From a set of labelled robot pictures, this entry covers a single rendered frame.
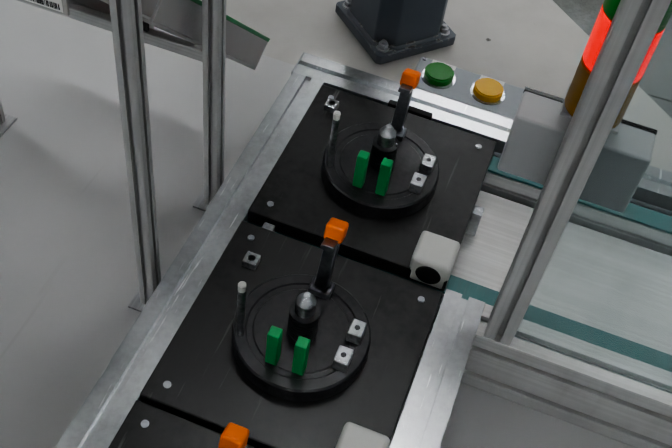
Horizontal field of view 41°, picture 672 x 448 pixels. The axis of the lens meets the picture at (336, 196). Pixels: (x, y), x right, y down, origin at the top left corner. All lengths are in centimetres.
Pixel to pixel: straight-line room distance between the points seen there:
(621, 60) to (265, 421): 46
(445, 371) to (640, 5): 44
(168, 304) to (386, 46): 61
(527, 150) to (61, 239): 60
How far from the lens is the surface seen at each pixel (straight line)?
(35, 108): 133
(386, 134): 103
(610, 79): 73
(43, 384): 106
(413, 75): 107
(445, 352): 98
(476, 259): 111
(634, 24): 70
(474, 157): 114
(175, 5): 96
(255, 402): 90
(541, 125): 80
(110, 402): 93
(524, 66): 147
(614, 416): 105
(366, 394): 92
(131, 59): 80
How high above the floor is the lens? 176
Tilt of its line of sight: 49 degrees down
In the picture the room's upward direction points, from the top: 9 degrees clockwise
